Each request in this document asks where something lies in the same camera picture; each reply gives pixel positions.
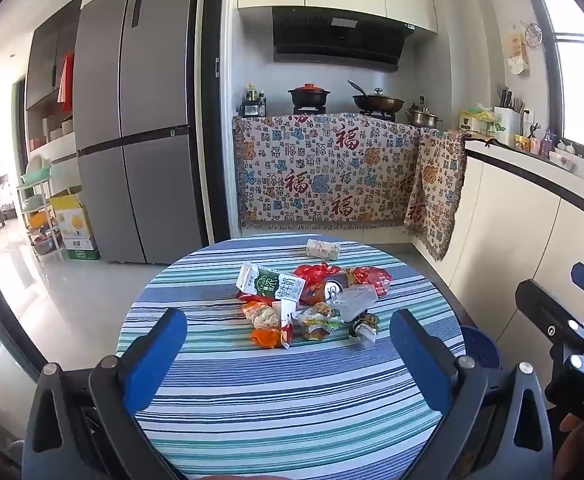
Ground red snack wrapper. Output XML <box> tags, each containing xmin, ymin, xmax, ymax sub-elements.
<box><xmin>347</xmin><ymin>266</ymin><xmax>393</xmax><ymax>297</ymax></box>

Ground blue plastic basket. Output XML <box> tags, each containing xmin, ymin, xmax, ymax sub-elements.
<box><xmin>459</xmin><ymin>326</ymin><xmax>503</xmax><ymax>371</ymax></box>

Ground white counter cabinets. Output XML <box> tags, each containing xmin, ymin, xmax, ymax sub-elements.
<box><xmin>442</xmin><ymin>137</ymin><xmax>584</xmax><ymax>346</ymax></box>

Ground black range hood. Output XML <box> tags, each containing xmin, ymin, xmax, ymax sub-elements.
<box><xmin>272</xmin><ymin>6</ymin><xmax>415</xmax><ymax>73</ymax></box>

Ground red hanging item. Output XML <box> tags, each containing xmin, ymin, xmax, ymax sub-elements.
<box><xmin>58</xmin><ymin>52</ymin><xmax>76</xmax><ymax>114</ymax></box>

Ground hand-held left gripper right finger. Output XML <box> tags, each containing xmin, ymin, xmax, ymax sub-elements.
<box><xmin>389</xmin><ymin>308</ymin><xmax>555</xmax><ymax>480</ymax></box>

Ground person's right hand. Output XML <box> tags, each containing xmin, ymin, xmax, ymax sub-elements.
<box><xmin>554</xmin><ymin>411</ymin><xmax>584</xmax><ymax>480</ymax></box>

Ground green white milk carton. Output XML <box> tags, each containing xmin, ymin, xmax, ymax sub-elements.
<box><xmin>236</xmin><ymin>263</ymin><xmax>283</xmax><ymax>302</ymax></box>

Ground black wok with lid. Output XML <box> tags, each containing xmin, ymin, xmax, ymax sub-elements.
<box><xmin>348</xmin><ymin>80</ymin><xmax>405</xmax><ymax>112</ymax></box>

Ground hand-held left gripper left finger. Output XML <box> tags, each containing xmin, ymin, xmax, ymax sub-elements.
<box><xmin>22</xmin><ymin>306</ymin><xmax>189</xmax><ymax>480</ymax></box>

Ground yellow snack wrapper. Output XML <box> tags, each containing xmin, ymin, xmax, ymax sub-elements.
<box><xmin>292</xmin><ymin>305</ymin><xmax>345</xmax><ymax>342</ymax></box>

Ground wall hangings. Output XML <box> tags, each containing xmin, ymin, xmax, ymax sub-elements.
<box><xmin>507</xmin><ymin>22</ymin><xmax>544</xmax><ymax>78</ymax></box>

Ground window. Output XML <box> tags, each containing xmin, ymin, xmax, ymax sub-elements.
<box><xmin>531</xmin><ymin>0</ymin><xmax>584</xmax><ymax>157</ymax></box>

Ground grey refrigerator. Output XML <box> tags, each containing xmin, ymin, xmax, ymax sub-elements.
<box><xmin>74</xmin><ymin>0</ymin><xmax>207</xmax><ymax>265</ymax></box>

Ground condiment bottle rack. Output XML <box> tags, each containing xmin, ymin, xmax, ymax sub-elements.
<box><xmin>240</xmin><ymin>83</ymin><xmax>269</xmax><ymax>117</ymax></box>

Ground yellow cardboard box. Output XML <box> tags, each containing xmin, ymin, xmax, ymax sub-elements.
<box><xmin>49</xmin><ymin>194</ymin><xmax>100</xmax><ymax>261</ymax></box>

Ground small printed blanket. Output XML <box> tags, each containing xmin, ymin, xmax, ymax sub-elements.
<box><xmin>404</xmin><ymin>127</ymin><xmax>468</xmax><ymax>262</ymax></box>

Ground floral tissue pack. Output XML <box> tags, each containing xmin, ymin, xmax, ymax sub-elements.
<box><xmin>306</xmin><ymin>238</ymin><xmax>341</xmax><ymax>260</ymax></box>

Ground striped tablecloth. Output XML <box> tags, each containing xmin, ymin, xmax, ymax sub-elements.
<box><xmin>116</xmin><ymin>232</ymin><xmax>465</xmax><ymax>480</ymax></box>

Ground rack with plastic basins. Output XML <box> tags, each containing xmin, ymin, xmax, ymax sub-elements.
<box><xmin>16</xmin><ymin>157</ymin><xmax>66</xmax><ymax>261</ymax></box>

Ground red plastic bag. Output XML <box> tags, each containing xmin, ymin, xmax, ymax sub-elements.
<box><xmin>294</xmin><ymin>261</ymin><xmax>347</xmax><ymax>288</ymax></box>

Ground large printed blanket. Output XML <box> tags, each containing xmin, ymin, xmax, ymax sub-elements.
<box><xmin>233</xmin><ymin>112</ymin><xmax>423</xmax><ymax>231</ymax></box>

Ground orange snack wrapper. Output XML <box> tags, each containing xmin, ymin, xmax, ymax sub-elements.
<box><xmin>242</xmin><ymin>296</ymin><xmax>293</xmax><ymax>350</ymax></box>

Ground clear plastic packet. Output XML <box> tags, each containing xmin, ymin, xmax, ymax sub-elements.
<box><xmin>329</xmin><ymin>285</ymin><xmax>379</xmax><ymax>322</ymax></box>

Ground crumpled foil wrapper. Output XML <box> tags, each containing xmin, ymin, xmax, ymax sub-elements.
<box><xmin>348</xmin><ymin>312</ymin><xmax>381</xmax><ymax>349</ymax></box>

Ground dark shelf cabinet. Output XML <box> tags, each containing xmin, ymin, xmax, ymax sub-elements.
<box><xmin>24</xmin><ymin>0</ymin><xmax>85</xmax><ymax>171</ymax></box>

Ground steel pot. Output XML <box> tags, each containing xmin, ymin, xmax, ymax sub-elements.
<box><xmin>406</xmin><ymin>102</ymin><xmax>443</xmax><ymax>129</ymax></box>

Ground red clay pot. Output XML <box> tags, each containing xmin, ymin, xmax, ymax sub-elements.
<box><xmin>288</xmin><ymin>83</ymin><xmax>331</xmax><ymax>109</ymax></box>

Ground orange drink can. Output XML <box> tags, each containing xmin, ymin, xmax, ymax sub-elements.
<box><xmin>304</xmin><ymin>280</ymin><xmax>347</xmax><ymax>305</ymax></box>

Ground white utensil holder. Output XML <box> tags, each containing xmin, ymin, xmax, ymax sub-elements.
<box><xmin>493</xmin><ymin>87</ymin><xmax>524</xmax><ymax>147</ymax></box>

